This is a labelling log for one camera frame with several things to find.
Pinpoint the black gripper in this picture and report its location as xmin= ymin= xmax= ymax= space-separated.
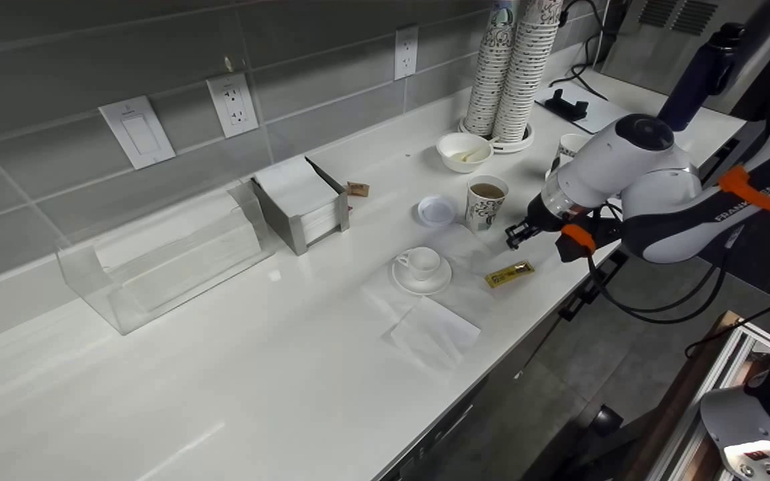
xmin=502 ymin=191 xmax=586 ymax=255

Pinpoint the grey robot base with light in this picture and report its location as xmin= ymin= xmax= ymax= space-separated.
xmin=697 ymin=356 xmax=770 ymax=481

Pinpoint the patterned paper cup with tea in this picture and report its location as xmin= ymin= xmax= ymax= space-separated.
xmin=461 ymin=173 xmax=510 ymax=235

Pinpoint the white round cup tray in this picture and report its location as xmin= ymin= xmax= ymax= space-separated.
xmin=452 ymin=116 xmax=536 ymax=159

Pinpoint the white plastic cup lid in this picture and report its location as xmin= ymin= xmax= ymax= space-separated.
xmin=412 ymin=192 xmax=460 ymax=231

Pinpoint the small white ceramic cup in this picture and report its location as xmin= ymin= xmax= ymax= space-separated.
xmin=399 ymin=247 xmax=447 ymax=284

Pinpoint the yellow packet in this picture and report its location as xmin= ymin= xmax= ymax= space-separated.
xmin=480 ymin=260 xmax=536 ymax=291

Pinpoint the large white paper sheet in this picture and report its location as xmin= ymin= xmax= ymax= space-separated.
xmin=360 ymin=221 xmax=519 ymax=332

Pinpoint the white bowl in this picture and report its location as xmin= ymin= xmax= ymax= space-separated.
xmin=433 ymin=131 xmax=495 ymax=173

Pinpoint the white paper napkin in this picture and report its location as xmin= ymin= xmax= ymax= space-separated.
xmin=381 ymin=294 xmax=483 ymax=371

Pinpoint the black device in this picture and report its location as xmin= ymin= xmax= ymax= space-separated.
xmin=543 ymin=85 xmax=590 ymax=125

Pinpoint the white flat board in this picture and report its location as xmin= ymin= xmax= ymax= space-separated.
xmin=534 ymin=78 xmax=634 ymax=136

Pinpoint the dark lower cabinet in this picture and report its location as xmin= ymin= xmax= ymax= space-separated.
xmin=375 ymin=248 xmax=642 ymax=481

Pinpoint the black caster wheel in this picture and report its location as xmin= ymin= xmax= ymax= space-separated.
xmin=580 ymin=403 xmax=625 ymax=441

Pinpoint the black stirrer stick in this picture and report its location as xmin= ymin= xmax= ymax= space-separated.
xmin=302 ymin=156 xmax=348 ymax=199

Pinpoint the white napkin dispenser box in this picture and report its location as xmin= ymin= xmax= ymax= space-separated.
xmin=248 ymin=156 xmax=352 ymax=260

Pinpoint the dark blue water bottle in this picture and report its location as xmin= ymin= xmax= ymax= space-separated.
xmin=654 ymin=22 xmax=747 ymax=133

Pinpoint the clear acrylic box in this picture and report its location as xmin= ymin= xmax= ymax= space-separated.
xmin=55 ymin=183 xmax=281 ymax=338

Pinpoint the black orange wrist camera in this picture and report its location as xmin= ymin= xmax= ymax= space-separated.
xmin=554 ymin=217 xmax=625 ymax=265

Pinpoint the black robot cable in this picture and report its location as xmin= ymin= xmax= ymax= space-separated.
xmin=580 ymin=199 xmax=770 ymax=360

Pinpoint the black power cord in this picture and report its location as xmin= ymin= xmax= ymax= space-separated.
xmin=548 ymin=0 xmax=615 ymax=102

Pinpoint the white wall outlet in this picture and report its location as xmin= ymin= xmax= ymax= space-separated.
xmin=203 ymin=73 xmax=261 ymax=140
xmin=392 ymin=25 xmax=419 ymax=81

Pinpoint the wood and aluminium frame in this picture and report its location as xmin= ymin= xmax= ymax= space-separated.
xmin=619 ymin=307 xmax=770 ymax=481

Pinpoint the white wall switch plate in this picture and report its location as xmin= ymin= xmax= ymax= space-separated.
xmin=96 ymin=94 xmax=177 ymax=172

